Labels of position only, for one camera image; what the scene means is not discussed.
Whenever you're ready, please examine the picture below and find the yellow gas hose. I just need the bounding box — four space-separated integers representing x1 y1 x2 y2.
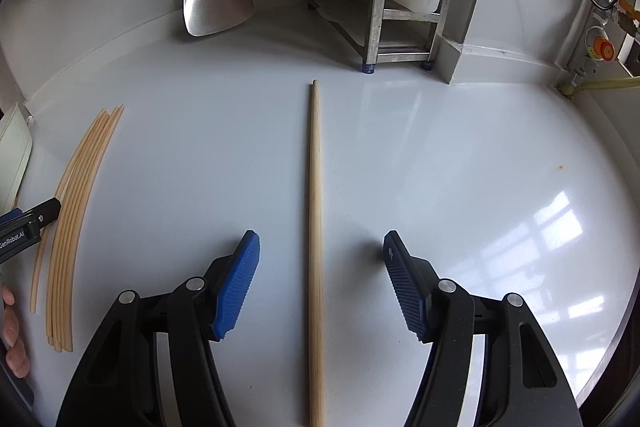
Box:
556 74 640 98

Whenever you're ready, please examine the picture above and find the white round basin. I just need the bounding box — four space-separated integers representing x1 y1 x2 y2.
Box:
0 102 32 215

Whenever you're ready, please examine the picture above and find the left human hand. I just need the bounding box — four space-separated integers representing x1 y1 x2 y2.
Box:
1 284 30 379

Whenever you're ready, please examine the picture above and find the red gas valve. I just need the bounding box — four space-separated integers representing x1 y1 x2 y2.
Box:
585 26 615 62

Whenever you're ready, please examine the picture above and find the wooden chopstick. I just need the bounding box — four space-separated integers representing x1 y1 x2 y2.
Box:
28 108 108 313
50 106 121 351
308 80 326 426
54 104 125 353
52 106 124 352
46 108 110 346

